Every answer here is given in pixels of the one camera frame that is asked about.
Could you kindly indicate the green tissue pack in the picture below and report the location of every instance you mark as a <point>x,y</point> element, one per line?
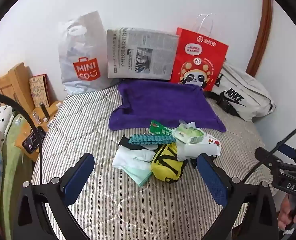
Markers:
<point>187,135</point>

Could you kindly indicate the person's right hand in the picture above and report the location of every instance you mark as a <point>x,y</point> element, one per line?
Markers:
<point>285,212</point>

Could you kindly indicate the purple towel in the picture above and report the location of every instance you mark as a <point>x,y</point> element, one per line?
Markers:
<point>162,100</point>

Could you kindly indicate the white packet with red print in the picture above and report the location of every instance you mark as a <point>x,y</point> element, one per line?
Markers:
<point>214,141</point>

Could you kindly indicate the red paper bag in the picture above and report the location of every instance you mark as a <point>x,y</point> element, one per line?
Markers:
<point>197,62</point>

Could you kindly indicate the striped quilt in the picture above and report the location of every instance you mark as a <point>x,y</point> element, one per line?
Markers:
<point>88,120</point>

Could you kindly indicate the white floral pillow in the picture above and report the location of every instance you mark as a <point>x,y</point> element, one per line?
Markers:
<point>0,117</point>

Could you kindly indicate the wooden nightstand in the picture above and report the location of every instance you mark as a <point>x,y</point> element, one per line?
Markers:
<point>28,135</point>

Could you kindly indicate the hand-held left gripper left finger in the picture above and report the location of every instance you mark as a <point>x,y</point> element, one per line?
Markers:
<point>79,177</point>

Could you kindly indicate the white plastic shopping bag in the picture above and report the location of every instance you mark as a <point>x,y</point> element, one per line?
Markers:
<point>83,45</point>

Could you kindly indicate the white glove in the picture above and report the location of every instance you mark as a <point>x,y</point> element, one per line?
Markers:
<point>130,157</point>

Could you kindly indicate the wooden door frame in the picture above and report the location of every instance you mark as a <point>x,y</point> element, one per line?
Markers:
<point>261,30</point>

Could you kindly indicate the mint green cloth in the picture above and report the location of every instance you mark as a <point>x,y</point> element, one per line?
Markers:
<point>140,177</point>

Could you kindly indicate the teal knitted cloth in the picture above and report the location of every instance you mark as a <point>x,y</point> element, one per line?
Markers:
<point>150,139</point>

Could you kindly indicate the black phone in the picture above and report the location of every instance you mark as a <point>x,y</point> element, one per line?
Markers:
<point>32,141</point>

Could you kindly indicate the black cylinder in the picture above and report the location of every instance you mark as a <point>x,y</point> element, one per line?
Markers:
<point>44,112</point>

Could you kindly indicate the folded newspaper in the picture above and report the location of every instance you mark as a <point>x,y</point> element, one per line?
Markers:
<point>143,52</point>

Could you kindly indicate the patterned book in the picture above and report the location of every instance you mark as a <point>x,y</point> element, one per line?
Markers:
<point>39,90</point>

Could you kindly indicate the green sachet packet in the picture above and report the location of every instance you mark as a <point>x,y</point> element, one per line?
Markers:
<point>160,128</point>

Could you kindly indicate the green blanket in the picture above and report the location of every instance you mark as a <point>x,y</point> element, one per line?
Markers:
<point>13,160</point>

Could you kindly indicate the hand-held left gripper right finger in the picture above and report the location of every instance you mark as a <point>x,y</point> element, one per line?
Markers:
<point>212,180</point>

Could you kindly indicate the white sling bag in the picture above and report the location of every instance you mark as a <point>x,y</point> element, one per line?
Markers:
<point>247,90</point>

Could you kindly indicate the wooden bedside furniture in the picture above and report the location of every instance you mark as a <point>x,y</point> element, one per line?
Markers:
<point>10,82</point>

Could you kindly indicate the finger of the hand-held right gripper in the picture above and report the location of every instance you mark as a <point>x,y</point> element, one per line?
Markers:
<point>267,156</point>
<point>287,151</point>

